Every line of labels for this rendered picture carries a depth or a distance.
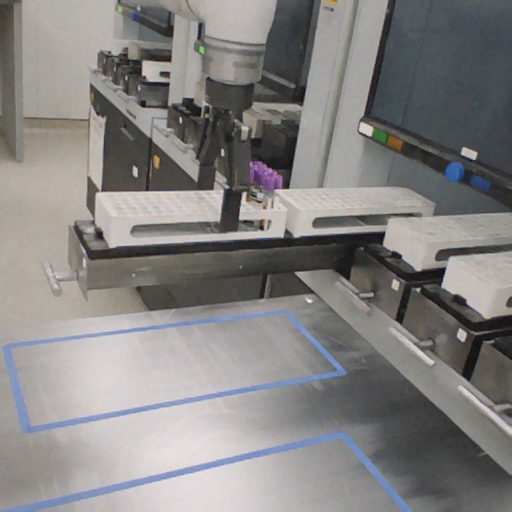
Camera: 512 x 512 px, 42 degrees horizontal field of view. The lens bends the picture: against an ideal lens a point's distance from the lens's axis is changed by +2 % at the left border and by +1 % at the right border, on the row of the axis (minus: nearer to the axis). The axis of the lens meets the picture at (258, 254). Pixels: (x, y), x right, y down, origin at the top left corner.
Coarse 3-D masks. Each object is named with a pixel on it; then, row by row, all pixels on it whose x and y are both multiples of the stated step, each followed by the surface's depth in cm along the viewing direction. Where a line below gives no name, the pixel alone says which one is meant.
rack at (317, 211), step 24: (288, 192) 117; (312, 192) 119; (336, 192) 120; (360, 192) 122; (384, 192) 125; (408, 192) 127; (288, 216) 112; (312, 216) 110; (336, 216) 125; (360, 216) 125; (384, 216) 123; (408, 216) 125; (432, 216) 123
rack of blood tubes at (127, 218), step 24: (120, 192) 104; (144, 192) 105; (168, 192) 107; (192, 192) 109; (216, 192) 111; (96, 216) 102; (120, 216) 95; (144, 216) 96; (168, 216) 98; (192, 216) 100; (216, 216) 102; (240, 216) 104; (264, 216) 106; (120, 240) 96; (144, 240) 98; (168, 240) 100; (192, 240) 102
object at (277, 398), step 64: (128, 320) 78; (192, 320) 80; (256, 320) 82; (320, 320) 84; (0, 384) 64; (64, 384) 65; (128, 384) 66; (192, 384) 68; (256, 384) 70; (320, 384) 71; (384, 384) 73; (0, 448) 56; (64, 448) 57; (128, 448) 58; (192, 448) 59; (256, 448) 60; (320, 448) 62; (384, 448) 63; (448, 448) 65
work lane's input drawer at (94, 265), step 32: (96, 256) 95; (128, 256) 97; (160, 256) 99; (192, 256) 101; (224, 256) 104; (256, 256) 106; (288, 256) 109; (320, 256) 112; (352, 256) 116; (96, 288) 96
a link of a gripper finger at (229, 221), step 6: (222, 198) 101; (228, 198) 101; (222, 204) 101; (228, 204) 101; (240, 204) 102; (222, 210) 101; (222, 216) 102; (228, 216) 102; (234, 216) 103; (222, 222) 102; (228, 222) 102; (234, 222) 103; (222, 228) 102; (228, 228) 103; (234, 228) 103
